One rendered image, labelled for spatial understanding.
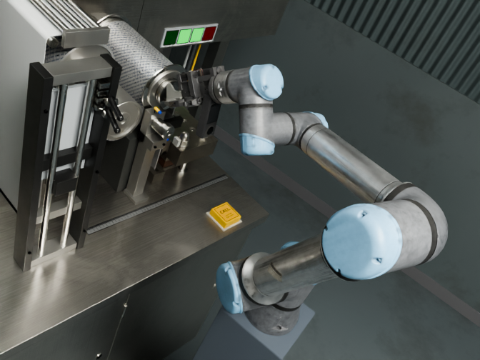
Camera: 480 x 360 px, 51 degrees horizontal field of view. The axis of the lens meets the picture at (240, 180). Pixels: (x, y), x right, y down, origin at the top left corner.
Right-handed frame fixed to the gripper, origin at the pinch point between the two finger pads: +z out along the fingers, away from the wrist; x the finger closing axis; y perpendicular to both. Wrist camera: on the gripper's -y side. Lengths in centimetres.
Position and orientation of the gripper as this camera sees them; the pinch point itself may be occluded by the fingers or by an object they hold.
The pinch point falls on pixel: (171, 103)
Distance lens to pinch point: 132.4
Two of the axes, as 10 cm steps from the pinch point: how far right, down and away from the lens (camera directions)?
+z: -7.2, -0.2, 6.9
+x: -6.7, 2.8, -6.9
